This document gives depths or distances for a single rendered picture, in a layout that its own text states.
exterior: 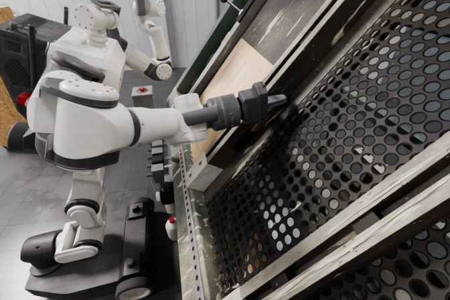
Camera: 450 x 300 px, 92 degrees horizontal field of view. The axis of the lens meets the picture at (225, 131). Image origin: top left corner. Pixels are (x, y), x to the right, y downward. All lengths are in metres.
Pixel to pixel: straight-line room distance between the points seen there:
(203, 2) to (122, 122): 3.77
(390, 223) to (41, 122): 0.52
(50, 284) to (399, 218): 1.63
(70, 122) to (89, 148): 0.04
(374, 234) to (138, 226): 1.43
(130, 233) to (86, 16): 1.25
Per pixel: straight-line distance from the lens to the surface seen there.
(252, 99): 0.56
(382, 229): 0.39
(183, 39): 4.17
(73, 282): 1.66
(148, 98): 1.40
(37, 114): 0.43
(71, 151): 0.39
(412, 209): 0.38
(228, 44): 1.13
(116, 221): 1.74
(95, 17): 0.77
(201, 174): 0.76
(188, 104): 0.55
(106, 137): 0.37
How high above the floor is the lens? 1.55
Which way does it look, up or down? 37 degrees down
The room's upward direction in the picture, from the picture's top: straight up
